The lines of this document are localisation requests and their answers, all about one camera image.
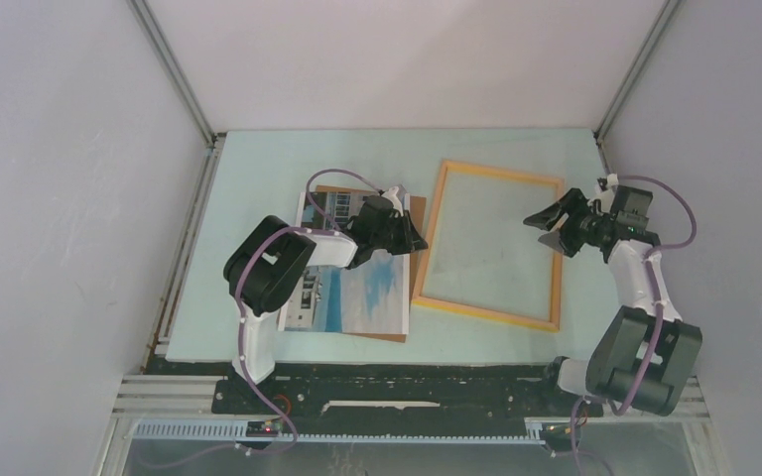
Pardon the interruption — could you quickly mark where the grey cable duct strip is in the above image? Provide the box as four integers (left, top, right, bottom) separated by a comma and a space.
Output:
130, 418, 544, 445

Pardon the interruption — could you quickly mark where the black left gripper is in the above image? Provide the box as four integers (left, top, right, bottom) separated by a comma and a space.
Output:
371, 210, 428, 256

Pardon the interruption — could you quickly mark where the left aluminium corner post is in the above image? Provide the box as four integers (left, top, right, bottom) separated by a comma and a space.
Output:
125, 0, 218, 147

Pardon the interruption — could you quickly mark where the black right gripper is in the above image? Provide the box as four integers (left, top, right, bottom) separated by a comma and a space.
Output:
522, 187, 611, 259

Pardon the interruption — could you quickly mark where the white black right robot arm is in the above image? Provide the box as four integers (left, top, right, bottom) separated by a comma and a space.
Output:
524, 182, 702, 417

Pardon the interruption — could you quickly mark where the aluminium corner post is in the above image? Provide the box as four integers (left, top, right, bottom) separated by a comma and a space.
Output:
594, 0, 685, 145
125, 0, 218, 147

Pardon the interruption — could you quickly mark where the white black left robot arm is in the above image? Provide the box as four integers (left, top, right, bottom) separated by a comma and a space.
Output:
223, 186, 429, 414

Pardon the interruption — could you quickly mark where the yellow wooden picture frame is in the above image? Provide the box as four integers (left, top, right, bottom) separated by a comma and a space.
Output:
412, 160, 564, 332

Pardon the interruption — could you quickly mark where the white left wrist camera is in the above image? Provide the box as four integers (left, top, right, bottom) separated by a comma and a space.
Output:
381, 185, 407, 216

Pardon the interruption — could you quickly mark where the small circuit board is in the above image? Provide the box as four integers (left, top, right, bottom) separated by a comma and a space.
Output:
245, 421, 282, 437

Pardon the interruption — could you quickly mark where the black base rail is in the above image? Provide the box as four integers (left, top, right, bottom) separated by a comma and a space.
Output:
211, 363, 577, 436

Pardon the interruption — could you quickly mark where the building and sky photo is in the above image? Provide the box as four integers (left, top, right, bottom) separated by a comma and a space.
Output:
278, 187, 410, 341

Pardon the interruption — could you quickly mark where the right aluminium corner post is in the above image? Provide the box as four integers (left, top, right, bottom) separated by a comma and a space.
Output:
594, 0, 685, 145

